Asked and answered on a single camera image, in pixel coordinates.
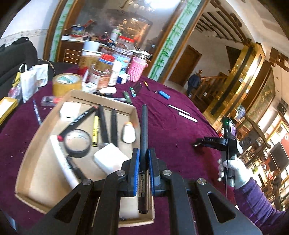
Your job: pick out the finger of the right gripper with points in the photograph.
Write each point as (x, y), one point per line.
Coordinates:
(199, 142)

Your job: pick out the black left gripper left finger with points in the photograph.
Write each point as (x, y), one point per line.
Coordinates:
(92, 207)

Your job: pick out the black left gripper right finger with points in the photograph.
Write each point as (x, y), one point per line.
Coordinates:
(195, 206)

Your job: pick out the clear gel pen grey grip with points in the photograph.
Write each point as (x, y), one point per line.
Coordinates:
(76, 170)

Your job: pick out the dark grey slim pen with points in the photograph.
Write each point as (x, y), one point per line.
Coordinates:
(144, 181)

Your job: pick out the black electrical tape roll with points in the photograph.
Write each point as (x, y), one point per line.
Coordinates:
(77, 143)

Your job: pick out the long white stick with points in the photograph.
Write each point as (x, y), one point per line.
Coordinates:
(64, 165)

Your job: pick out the black red-capped marker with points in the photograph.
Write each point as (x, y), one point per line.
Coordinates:
(75, 123)

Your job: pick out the yellow black pen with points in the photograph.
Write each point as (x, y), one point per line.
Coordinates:
(95, 129)

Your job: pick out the white power adapter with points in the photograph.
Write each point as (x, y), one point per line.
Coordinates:
(69, 111)

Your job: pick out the purple sleeved right forearm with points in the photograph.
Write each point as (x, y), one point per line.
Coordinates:
(252, 203)

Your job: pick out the white gloved right hand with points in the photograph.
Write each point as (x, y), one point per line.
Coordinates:
(241, 173)

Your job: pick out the white flat stick near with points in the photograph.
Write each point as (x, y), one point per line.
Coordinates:
(188, 117)

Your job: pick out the white flat stick far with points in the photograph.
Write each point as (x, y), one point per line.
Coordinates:
(180, 110)

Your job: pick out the blue lighter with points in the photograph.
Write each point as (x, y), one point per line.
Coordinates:
(163, 94)

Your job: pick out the person in dark jacket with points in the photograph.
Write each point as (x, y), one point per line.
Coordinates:
(194, 82)

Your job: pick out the small white bottle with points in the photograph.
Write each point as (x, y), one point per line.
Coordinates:
(128, 133)

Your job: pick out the cardboard tray box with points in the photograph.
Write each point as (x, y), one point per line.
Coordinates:
(41, 183)

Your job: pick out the black markers bundle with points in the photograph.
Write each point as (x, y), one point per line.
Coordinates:
(135, 89)

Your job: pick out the green pocket knife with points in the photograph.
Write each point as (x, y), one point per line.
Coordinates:
(127, 97)

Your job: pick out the pink woven cup sleeve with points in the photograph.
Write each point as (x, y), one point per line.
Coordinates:
(136, 68)

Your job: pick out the blue clear pen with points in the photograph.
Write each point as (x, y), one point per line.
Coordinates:
(39, 120)

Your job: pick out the clear case orange item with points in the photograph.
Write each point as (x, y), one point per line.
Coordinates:
(49, 101)

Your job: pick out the red-lid plastic jar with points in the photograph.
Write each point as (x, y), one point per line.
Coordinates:
(125, 43)

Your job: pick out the yellow packing tape roll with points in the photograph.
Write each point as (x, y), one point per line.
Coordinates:
(65, 82)

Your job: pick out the yellow shallow box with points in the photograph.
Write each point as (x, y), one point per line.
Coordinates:
(7, 105)

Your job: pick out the white paper bag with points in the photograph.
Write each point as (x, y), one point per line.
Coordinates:
(28, 82)

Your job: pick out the black leather sofa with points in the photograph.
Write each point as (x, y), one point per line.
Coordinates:
(19, 52)

